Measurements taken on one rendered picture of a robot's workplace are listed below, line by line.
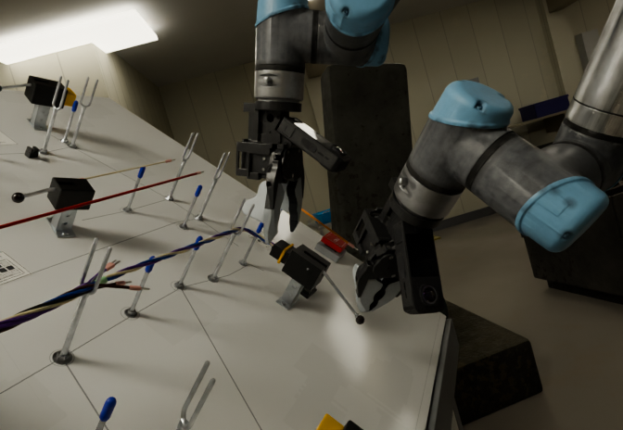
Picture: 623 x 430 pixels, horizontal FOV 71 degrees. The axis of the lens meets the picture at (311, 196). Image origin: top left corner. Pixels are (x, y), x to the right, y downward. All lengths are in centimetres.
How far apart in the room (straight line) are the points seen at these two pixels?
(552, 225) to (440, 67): 612
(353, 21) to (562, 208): 28
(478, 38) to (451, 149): 639
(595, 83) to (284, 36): 38
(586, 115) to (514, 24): 660
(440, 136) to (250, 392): 36
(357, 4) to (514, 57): 653
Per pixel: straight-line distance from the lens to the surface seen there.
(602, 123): 55
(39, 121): 99
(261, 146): 65
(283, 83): 64
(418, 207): 52
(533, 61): 713
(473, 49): 677
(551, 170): 46
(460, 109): 47
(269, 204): 63
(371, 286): 62
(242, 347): 60
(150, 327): 58
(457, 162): 48
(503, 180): 46
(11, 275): 61
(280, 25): 65
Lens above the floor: 124
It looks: 3 degrees down
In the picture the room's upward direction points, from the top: 16 degrees counter-clockwise
